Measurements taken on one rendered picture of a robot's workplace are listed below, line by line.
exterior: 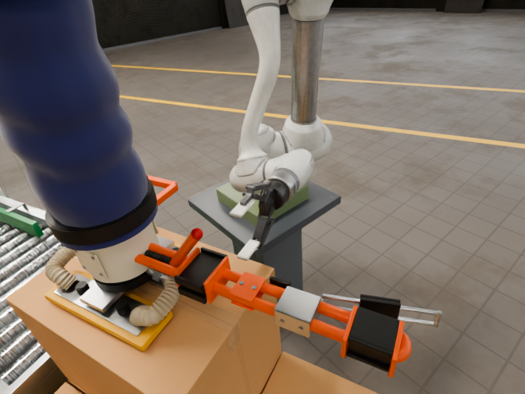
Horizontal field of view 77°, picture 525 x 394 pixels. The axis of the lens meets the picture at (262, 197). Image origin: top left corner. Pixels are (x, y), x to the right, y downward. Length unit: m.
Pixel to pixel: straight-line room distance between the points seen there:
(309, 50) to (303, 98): 0.17
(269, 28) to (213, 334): 0.82
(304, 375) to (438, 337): 1.01
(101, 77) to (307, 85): 0.77
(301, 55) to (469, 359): 1.58
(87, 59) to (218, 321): 0.59
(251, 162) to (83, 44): 0.59
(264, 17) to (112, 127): 0.57
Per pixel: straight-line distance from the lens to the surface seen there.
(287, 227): 1.34
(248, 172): 1.06
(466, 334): 2.10
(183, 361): 0.79
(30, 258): 2.02
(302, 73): 1.23
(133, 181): 0.72
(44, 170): 0.70
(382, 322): 0.62
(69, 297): 0.98
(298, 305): 0.63
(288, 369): 1.20
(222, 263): 0.70
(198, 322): 0.83
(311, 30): 1.18
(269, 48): 1.04
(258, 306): 0.65
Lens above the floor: 1.60
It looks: 34 degrees down
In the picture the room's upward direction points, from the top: 6 degrees counter-clockwise
